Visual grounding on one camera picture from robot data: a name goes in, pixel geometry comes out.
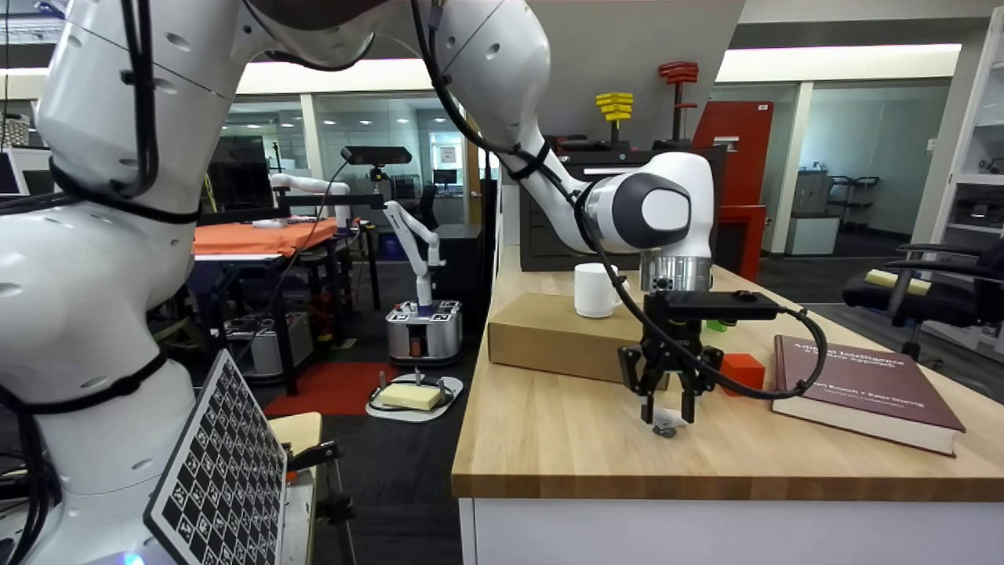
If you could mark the small wooden side table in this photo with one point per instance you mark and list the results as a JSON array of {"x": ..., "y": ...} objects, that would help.
[{"x": 300, "y": 427}]

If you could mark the white shelf unit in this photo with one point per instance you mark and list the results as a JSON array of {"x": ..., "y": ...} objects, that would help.
[{"x": 974, "y": 138}]

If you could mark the dark red hardcover book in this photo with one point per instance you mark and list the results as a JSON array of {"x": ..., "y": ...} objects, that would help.
[{"x": 865, "y": 388}]

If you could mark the red machine cabinet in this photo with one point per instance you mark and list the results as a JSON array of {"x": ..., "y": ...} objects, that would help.
[{"x": 748, "y": 158}]

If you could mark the brown cardboard box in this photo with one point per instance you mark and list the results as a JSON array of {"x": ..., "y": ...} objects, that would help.
[{"x": 552, "y": 335}]

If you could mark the orange top table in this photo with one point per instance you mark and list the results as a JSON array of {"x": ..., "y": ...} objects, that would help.
[{"x": 262, "y": 239}]

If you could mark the black stereo camera bar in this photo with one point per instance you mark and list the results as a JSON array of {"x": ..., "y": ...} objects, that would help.
[{"x": 379, "y": 156}]

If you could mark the white coffee mug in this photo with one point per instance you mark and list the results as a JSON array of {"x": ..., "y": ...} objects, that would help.
[{"x": 594, "y": 291}]

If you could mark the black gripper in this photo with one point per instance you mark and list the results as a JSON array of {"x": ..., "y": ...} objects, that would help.
[{"x": 673, "y": 336}]

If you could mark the red floor mat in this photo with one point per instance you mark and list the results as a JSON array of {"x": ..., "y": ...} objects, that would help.
[{"x": 324, "y": 388}]

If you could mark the black white checkerboard panel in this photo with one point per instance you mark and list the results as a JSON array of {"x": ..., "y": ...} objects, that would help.
[{"x": 222, "y": 473}]

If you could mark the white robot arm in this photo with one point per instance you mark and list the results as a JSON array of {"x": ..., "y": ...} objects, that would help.
[{"x": 84, "y": 294}]

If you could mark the black computer monitor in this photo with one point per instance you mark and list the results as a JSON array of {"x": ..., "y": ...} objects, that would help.
[{"x": 240, "y": 174}]

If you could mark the small tea bag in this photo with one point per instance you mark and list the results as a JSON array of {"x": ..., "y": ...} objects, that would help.
[{"x": 667, "y": 426}]

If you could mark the red cube block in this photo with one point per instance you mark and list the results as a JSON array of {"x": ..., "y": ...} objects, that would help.
[{"x": 745, "y": 373}]

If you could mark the yellow sign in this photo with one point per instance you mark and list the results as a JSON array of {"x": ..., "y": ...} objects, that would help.
[{"x": 617, "y": 107}]

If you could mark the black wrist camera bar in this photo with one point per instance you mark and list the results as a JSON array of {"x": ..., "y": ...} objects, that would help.
[{"x": 724, "y": 307}]

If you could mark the yellow sponge on plate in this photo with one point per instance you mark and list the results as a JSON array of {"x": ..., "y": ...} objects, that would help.
[{"x": 455, "y": 392}]

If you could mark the red sign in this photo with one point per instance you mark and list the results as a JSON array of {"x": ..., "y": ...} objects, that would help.
[{"x": 680, "y": 75}]

